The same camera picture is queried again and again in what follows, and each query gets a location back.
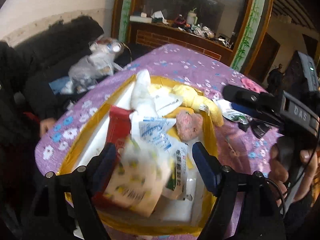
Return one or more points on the person in black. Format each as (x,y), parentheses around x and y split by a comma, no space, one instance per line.
(20,133)

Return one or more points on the dark wooden cabinet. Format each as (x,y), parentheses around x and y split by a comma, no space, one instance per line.
(230,31)

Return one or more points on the pink cloth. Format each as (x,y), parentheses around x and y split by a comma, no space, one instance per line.
(251,85)

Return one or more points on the pink fuzzy sponge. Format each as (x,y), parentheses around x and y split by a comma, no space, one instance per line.
(188,125)

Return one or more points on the black sofa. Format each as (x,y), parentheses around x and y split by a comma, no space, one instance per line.
(50,55)

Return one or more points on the blue white wipes packet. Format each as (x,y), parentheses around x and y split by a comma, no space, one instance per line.
(154,131)

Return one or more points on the yellow towel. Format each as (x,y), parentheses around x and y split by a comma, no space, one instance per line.
(199,103)

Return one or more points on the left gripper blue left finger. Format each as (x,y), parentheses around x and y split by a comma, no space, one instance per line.
(104,166)

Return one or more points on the lemon print tissue pack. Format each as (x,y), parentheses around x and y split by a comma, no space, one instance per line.
(139,178)

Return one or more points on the green white granule sachet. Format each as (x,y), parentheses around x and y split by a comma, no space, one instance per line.
(230,114)

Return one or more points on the white red medicine sachet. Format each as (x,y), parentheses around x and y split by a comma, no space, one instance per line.
(176,186)

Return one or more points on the purple floral tablecloth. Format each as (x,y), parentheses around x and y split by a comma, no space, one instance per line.
(241,150)

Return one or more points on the white towel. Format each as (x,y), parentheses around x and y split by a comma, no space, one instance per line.
(141,100)

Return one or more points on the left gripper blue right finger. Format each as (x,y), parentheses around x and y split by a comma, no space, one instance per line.
(208,166)

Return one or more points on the clear plastic bag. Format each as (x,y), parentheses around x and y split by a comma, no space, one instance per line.
(100,63)

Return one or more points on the red snack packet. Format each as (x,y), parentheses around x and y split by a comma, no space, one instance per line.
(118,129)

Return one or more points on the operator left hand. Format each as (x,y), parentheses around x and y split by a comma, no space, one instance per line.
(46,125)

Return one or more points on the white printed pouch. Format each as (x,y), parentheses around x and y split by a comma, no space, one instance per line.
(165,101)

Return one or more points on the yellow-rimmed white foam box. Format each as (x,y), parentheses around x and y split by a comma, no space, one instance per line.
(169,217)

